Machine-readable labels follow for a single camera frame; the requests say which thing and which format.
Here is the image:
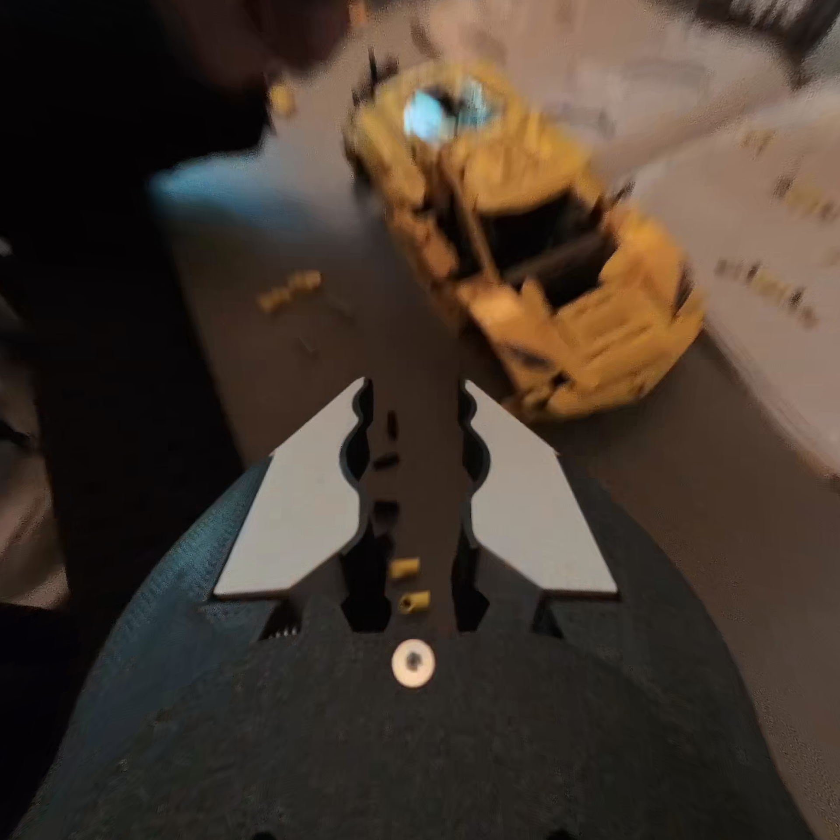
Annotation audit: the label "yellow brick toy car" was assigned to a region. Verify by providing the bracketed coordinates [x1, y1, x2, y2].
[340, 61, 707, 425]

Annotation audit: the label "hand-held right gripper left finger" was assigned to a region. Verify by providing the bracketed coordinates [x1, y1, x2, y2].
[212, 376, 375, 599]

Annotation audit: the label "cream hoodie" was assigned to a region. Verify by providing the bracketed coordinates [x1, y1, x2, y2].
[0, 367, 70, 608]

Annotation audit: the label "yellow and black loose bricks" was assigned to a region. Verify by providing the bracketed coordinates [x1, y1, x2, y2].
[255, 268, 403, 527]

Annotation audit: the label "grey desk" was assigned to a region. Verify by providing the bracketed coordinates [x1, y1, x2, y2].
[150, 39, 840, 840]

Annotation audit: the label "open instruction booklet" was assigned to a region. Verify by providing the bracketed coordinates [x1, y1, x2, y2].
[407, 0, 840, 481]

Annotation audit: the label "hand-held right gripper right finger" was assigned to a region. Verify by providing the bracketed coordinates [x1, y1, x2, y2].
[458, 378, 620, 601]

